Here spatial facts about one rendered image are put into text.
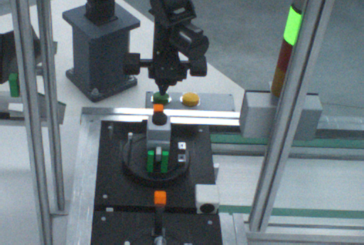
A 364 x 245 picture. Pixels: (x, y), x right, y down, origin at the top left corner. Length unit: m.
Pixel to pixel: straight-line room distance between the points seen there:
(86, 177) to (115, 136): 0.12
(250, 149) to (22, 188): 0.52
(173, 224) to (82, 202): 0.19
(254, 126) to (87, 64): 0.63
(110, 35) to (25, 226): 0.50
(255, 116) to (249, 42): 2.44
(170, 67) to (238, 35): 2.21
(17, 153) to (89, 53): 0.30
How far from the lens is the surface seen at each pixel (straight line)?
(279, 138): 0.95
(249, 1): 3.79
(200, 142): 1.26
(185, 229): 1.09
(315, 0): 0.81
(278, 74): 0.91
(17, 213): 1.26
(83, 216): 1.12
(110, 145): 1.23
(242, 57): 3.25
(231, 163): 1.30
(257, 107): 0.94
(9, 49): 0.87
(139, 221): 1.10
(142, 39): 1.75
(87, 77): 1.51
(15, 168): 1.35
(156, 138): 1.12
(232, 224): 1.14
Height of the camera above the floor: 1.83
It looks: 42 degrees down
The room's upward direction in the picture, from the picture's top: 2 degrees clockwise
